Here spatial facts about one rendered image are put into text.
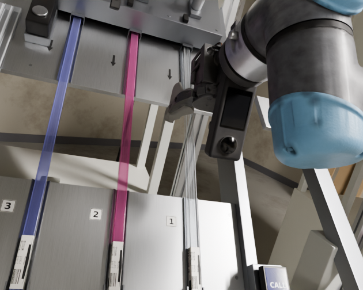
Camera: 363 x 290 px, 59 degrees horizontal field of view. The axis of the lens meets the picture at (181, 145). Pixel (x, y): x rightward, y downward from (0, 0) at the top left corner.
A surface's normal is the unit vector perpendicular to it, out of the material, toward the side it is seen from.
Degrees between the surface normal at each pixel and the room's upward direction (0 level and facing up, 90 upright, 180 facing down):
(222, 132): 84
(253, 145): 90
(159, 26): 133
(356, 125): 60
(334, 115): 64
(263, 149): 90
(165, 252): 43
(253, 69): 143
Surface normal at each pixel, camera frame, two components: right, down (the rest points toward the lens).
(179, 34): 0.02, 0.85
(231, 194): -0.94, -0.16
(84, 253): 0.35, -0.49
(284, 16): -0.72, -0.22
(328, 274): 0.36, 0.30
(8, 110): 0.60, 0.32
